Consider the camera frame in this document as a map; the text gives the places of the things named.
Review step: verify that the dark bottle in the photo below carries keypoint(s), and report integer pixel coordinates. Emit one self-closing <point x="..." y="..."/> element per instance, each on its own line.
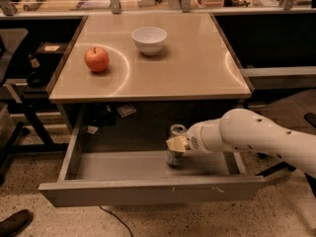
<point x="40" y="74"/>

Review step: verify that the silver redbull can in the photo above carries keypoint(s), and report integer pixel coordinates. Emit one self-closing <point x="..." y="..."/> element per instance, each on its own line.
<point x="174" y="158"/>

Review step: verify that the red apple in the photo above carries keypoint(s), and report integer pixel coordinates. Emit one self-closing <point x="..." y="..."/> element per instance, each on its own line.
<point x="97" y="59"/>

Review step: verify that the open grey top drawer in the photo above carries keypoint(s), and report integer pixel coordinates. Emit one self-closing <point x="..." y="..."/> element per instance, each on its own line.
<point x="126" y="164"/>

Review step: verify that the white ceramic bowl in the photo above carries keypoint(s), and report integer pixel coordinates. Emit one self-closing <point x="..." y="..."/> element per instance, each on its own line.
<point x="149" y="40"/>

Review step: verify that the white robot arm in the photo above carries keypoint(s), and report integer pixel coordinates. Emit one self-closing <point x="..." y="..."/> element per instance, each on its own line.
<point x="243" y="130"/>

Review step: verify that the dark shoe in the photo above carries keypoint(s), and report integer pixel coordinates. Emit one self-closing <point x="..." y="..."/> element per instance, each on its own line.
<point x="15" y="223"/>

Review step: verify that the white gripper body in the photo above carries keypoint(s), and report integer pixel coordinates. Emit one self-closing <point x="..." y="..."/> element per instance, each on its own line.
<point x="195" y="138"/>

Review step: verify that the grey drawer cabinet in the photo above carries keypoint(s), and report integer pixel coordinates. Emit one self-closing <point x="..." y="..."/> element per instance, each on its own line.
<point x="193" y="73"/>

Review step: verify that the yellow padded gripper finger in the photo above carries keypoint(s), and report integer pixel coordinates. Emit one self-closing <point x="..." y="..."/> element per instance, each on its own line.
<point x="178" y="144"/>

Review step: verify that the grey chair at left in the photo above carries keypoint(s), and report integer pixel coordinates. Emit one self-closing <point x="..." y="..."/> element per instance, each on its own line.
<point x="9" y="131"/>

